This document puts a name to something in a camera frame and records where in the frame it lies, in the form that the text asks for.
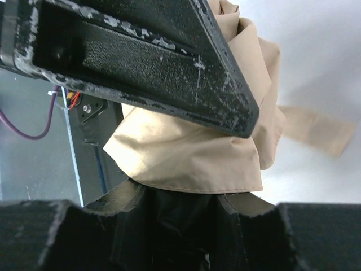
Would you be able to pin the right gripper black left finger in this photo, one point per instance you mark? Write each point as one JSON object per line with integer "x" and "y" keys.
{"x": 107, "y": 234}

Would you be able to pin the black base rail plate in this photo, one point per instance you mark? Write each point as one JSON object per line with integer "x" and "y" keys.
{"x": 92, "y": 121}

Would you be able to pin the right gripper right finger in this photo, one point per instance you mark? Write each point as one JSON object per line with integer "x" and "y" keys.
{"x": 255, "y": 235}

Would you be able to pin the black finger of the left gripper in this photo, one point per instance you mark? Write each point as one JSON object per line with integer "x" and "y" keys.
{"x": 165, "y": 56}

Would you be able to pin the beige folding umbrella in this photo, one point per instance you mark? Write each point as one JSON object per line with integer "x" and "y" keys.
{"x": 184, "y": 166}

